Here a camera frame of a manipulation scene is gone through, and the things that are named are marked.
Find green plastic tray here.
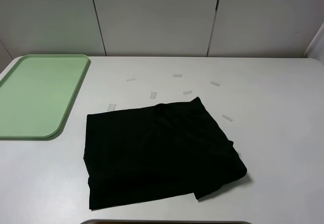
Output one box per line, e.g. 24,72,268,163
1,55,90,140

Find black short sleeve shirt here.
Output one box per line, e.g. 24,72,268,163
84,98,247,210

